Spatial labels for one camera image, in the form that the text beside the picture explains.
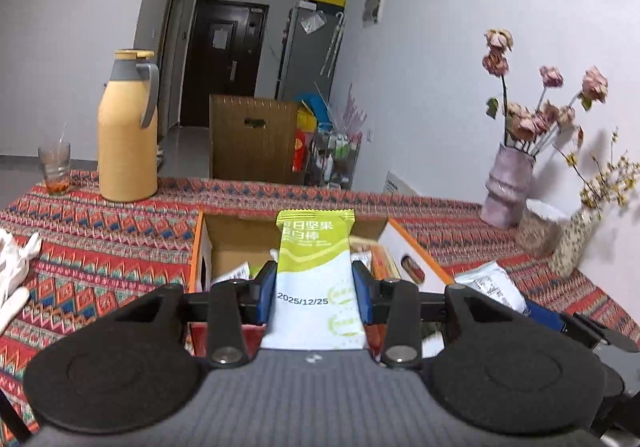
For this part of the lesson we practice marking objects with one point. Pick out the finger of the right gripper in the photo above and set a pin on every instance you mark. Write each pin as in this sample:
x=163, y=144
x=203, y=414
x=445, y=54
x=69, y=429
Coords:
x=580, y=328

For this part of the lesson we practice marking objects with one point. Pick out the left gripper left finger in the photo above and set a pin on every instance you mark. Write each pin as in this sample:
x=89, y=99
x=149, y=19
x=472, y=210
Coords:
x=228, y=321

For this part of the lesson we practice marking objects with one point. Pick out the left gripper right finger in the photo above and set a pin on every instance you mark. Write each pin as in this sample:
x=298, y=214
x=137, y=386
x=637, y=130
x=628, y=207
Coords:
x=392, y=312

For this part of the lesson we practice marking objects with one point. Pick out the green white nut bar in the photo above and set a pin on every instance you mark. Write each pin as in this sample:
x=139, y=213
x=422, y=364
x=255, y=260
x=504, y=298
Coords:
x=315, y=305

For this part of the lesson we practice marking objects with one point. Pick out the floral slim vase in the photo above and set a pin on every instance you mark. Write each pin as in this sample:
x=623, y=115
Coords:
x=615, y=182

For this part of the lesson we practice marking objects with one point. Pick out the red cardboard snack box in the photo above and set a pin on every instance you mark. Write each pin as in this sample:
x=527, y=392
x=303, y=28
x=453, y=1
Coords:
x=224, y=242

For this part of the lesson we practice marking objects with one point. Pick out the orange snack packet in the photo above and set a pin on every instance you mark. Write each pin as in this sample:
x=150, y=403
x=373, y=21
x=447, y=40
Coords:
x=374, y=256

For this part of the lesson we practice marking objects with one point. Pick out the white silver snack packet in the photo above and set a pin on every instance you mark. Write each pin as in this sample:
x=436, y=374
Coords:
x=493, y=281

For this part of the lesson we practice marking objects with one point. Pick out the patterned red tablecloth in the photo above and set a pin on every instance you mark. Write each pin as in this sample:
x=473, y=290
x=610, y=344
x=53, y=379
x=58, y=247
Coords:
x=100, y=357

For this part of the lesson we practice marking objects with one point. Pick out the pink ceramic vase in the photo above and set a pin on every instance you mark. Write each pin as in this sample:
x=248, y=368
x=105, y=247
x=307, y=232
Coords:
x=507, y=187

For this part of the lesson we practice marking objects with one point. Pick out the brown cardboard box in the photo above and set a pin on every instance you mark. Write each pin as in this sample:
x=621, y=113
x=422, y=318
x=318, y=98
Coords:
x=252, y=139

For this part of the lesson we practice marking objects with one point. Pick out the dried pink roses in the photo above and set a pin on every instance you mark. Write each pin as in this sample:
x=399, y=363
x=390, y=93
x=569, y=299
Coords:
x=531, y=128

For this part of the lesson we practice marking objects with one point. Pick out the white cotton glove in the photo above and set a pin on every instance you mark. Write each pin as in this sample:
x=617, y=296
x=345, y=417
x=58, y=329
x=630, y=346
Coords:
x=14, y=265

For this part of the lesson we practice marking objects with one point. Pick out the yellow thermos jug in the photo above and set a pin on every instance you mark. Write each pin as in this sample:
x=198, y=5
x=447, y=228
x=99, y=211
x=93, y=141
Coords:
x=127, y=128

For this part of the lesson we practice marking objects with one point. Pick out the glass cup with drink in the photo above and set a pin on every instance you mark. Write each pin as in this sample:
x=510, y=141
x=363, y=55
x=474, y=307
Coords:
x=54, y=158

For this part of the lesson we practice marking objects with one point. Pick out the grey refrigerator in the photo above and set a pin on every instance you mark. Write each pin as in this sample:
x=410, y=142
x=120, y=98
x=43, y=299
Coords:
x=311, y=40

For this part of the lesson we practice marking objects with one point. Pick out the dark entrance door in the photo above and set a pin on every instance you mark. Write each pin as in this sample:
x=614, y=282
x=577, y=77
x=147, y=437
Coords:
x=223, y=55

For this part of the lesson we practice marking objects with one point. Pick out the wire basket cart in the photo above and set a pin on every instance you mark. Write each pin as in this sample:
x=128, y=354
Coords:
x=332, y=159

